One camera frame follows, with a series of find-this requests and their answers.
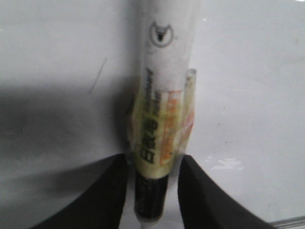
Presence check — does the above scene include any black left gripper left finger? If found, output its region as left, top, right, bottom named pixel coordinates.
left=32, top=154, right=128, bottom=229

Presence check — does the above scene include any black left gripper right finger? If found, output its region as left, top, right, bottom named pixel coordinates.
left=178, top=155, right=274, bottom=229

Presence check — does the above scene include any taped white whiteboard marker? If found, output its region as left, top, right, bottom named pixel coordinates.
left=130, top=0, right=201, bottom=229

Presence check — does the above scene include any white whiteboard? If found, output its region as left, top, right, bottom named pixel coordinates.
left=0, top=0, right=305, bottom=229

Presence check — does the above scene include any grey whiteboard bottom frame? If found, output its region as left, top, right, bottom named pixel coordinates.
left=270, top=216, right=305, bottom=229

